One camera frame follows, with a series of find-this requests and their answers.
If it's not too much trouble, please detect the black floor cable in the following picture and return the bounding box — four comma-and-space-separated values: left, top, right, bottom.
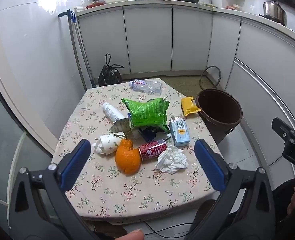
142, 220, 219, 237

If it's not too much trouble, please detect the grey pole blue joint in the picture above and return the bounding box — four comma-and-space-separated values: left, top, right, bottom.
71, 11, 97, 88

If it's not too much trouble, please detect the black garbage bag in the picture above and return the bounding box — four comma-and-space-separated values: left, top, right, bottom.
98, 53, 125, 87

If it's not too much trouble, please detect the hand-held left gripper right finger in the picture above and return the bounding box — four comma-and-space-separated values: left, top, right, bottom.
185, 139, 277, 240

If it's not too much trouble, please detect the bowl with red food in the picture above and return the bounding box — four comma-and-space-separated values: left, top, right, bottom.
84, 1, 105, 9

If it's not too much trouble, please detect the silver-lined carton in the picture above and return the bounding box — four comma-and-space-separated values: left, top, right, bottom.
109, 118, 132, 134

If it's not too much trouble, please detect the green snack bag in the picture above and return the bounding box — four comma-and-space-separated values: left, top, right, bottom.
121, 97, 171, 134

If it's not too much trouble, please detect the yellow snack packet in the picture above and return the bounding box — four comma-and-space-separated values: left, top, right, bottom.
181, 96, 202, 117

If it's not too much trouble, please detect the stainless steel pot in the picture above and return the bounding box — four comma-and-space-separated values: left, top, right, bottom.
263, 0, 287, 26

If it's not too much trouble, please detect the white plastic bottle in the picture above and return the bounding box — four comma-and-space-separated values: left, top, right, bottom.
102, 102, 125, 123

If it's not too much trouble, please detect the light blue milk carton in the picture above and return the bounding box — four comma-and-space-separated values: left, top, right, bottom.
169, 116, 190, 147

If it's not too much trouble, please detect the orange with stem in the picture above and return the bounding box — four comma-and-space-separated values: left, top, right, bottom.
114, 134, 141, 175

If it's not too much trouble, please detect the red drink can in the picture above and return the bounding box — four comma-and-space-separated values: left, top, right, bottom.
138, 139, 168, 161

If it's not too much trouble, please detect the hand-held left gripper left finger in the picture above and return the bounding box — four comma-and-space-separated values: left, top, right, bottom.
9, 139, 100, 240

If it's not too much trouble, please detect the white paper cup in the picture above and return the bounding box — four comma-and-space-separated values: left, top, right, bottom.
91, 131, 125, 157

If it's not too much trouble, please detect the person's left hand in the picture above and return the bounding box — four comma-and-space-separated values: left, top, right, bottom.
113, 229, 145, 240

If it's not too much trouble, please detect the white tissue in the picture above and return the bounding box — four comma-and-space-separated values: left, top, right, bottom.
155, 145, 189, 175

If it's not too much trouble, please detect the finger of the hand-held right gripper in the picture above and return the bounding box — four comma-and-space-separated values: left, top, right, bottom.
272, 117, 295, 142

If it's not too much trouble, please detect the floral tablecloth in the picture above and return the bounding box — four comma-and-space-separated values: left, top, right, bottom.
51, 78, 219, 222

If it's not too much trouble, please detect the dark clothing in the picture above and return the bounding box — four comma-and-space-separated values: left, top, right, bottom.
272, 179, 295, 240

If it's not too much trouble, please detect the dark blue cardboard box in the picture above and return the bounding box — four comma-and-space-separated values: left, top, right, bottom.
137, 126, 172, 143

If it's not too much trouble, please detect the grey pole dark handle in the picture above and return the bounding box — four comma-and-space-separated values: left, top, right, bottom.
58, 9, 88, 91

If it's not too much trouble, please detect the brown trash bin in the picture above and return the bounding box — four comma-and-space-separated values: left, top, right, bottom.
195, 88, 243, 146

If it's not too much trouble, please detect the clear plastic water bottle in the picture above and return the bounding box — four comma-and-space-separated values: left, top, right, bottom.
129, 79, 163, 95

